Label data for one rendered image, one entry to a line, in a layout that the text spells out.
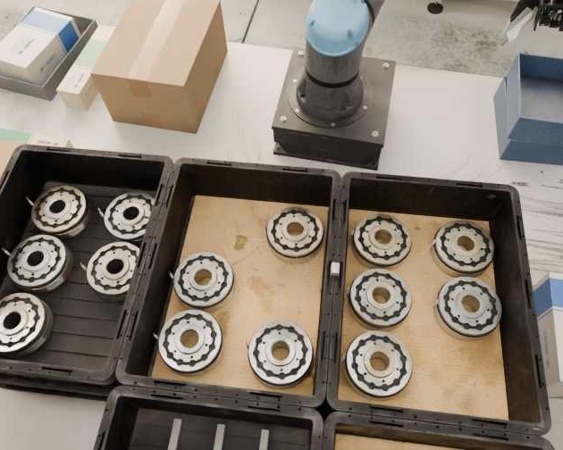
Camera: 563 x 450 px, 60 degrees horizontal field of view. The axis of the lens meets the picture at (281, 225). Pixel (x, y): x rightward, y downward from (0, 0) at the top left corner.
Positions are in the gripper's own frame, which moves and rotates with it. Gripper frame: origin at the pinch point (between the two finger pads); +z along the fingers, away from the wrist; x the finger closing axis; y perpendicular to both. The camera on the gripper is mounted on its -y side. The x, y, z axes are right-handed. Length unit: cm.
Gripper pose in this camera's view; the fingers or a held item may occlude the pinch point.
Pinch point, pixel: (541, 45)
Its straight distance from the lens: 116.3
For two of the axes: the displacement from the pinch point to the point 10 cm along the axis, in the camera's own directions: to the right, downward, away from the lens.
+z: 1.6, 5.2, 8.4
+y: -2.5, 8.5, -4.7
